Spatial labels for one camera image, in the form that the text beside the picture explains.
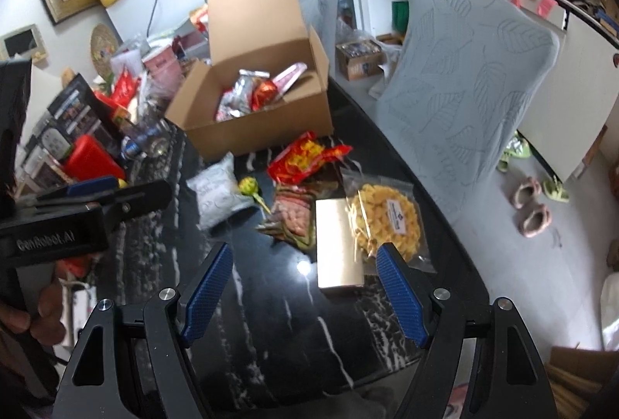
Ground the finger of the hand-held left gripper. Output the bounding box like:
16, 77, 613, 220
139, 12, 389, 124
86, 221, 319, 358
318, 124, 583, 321
87, 180, 173, 231
19, 177, 119, 209

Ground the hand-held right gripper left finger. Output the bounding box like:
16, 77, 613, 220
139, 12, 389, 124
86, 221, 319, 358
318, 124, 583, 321
53, 241, 234, 419

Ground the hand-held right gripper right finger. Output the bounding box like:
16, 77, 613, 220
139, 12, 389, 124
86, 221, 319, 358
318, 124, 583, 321
376, 242, 557, 419

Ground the white pillow snack packet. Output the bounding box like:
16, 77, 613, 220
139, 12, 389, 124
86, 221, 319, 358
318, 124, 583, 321
186, 153, 255, 229

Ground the clear bag of yellow puffs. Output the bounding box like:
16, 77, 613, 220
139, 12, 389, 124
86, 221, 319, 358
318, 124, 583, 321
341, 168, 437, 275

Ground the gold box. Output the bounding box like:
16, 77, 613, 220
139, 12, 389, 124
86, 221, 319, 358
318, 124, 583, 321
315, 198, 367, 290

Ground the green yellow lollipop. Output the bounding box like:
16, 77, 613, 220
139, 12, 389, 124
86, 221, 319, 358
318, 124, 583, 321
238, 176, 274, 215

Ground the brown green-edged snack packet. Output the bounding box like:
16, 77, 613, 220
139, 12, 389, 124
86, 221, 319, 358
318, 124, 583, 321
256, 181, 339, 254

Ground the clear silver snack packet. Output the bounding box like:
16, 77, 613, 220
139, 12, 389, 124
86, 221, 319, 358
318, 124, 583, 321
215, 70, 272, 122

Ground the small red snack packet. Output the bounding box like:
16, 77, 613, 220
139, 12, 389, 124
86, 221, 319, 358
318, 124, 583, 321
250, 78, 280, 111

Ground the red yellow-print snack bag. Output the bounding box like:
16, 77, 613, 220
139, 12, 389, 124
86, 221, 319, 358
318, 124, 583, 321
267, 132, 353, 185

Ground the pink white pouch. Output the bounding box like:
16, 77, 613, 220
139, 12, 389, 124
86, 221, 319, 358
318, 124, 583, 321
273, 62, 309, 104

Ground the person's left hand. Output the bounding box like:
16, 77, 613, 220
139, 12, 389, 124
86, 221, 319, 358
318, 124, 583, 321
0, 286, 68, 345

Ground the red plastic container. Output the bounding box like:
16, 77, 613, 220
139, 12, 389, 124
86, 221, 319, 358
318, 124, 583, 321
65, 135, 127, 182

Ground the black printed box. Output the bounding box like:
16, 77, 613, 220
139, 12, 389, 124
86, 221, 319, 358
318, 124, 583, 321
29, 73, 117, 150

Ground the red paper packet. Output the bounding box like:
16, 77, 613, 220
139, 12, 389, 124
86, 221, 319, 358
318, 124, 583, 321
111, 70, 141, 111

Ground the round woven plate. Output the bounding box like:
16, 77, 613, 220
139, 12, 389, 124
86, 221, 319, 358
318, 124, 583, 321
90, 23, 127, 79

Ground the pink slipper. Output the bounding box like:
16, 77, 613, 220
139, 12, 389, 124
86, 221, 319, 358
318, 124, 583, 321
513, 177, 542, 209
518, 205, 552, 238

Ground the small framed chalkboard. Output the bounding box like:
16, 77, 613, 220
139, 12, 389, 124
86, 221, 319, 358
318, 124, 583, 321
0, 25, 49, 62

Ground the green sandal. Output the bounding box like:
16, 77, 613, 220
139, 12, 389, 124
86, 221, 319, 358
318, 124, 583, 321
542, 177, 570, 204
498, 136, 532, 173

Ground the light blue covered chair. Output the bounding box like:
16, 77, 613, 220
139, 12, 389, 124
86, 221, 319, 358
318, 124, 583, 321
377, 0, 561, 226
292, 0, 338, 76

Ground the small cardboard box of cans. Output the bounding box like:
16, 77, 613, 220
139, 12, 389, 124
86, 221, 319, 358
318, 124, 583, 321
336, 39, 388, 82

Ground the white cabinet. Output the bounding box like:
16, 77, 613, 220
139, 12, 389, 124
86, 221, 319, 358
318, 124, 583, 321
458, 0, 619, 184

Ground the green bag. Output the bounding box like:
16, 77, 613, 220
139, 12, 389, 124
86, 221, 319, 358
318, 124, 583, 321
392, 0, 411, 33

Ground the black kettle cable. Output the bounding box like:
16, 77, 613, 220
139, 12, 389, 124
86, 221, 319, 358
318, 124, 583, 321
145, 0, 162, 38

